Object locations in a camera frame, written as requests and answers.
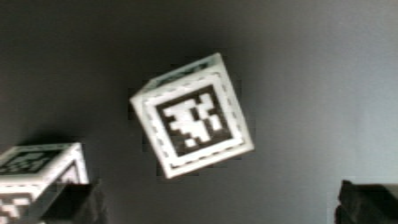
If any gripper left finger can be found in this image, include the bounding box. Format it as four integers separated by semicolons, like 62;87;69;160
25;182;106;224

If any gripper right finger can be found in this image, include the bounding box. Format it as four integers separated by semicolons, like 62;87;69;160
334;180;398;224

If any white chair leg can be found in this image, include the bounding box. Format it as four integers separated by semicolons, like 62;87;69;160
0;142;89;224
130;53;254;179

